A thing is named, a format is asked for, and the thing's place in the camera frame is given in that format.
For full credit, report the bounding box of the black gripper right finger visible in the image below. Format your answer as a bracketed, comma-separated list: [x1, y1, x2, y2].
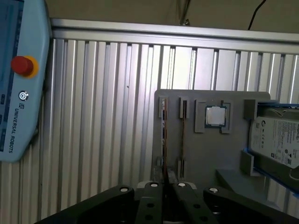
[166, 169, 299, 224]

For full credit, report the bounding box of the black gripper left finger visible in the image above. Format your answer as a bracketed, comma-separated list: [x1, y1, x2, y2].
[41, 165, 165, 224]

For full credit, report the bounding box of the blue RAM stick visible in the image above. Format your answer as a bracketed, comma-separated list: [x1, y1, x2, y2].
[161, 98, 169, 185]

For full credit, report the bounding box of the grey parts rack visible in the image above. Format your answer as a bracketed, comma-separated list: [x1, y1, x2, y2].
[151, 88, 278, 212]

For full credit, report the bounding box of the silver CPU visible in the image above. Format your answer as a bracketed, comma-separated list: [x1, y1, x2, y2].
[205, 105, 227, 128]

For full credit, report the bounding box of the hard disk in blue carrier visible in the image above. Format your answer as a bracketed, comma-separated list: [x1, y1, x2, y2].
[240, 100, 299, 199]

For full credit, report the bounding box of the pale blue teach pendant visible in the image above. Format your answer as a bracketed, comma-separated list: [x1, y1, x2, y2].
[0, 0, 51, 163]

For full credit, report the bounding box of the red stop button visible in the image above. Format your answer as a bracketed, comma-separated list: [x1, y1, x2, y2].
[11, 55, 40, 77]

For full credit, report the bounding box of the grey cable with plug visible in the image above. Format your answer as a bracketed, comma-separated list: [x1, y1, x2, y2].
[176, 0, 190, 26]

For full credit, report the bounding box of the black floor cable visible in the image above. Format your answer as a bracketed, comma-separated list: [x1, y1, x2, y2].
[247, 0, 267, 30]

